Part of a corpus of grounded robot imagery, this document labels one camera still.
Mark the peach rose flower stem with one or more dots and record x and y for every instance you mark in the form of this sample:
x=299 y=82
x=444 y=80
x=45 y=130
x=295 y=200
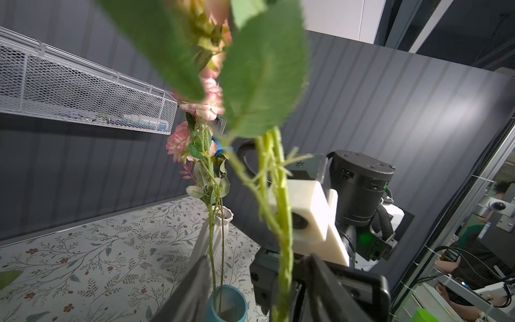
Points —
x=258 y=53

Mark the pink carnation flower stem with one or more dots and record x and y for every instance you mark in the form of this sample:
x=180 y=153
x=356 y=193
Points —
x=192 y=145

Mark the white wire mesh basket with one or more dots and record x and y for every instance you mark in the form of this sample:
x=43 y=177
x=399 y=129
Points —
x=41 y=81

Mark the blue ceramic vase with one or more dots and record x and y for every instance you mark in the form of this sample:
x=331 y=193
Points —
x=227 y=303

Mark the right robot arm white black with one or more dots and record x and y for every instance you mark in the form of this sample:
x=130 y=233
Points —
x=343 y=221

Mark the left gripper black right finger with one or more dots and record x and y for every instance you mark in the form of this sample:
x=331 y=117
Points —
x=325 y=298

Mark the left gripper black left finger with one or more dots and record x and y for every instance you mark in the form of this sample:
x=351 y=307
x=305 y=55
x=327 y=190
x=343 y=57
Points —
x=188 y=302

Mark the white ribbed ceramic vase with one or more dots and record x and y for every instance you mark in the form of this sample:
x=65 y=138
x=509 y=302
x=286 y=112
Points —
x=201 y=246

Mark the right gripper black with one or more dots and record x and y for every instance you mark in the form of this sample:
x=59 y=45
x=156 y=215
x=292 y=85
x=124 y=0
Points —
x=370 y=291

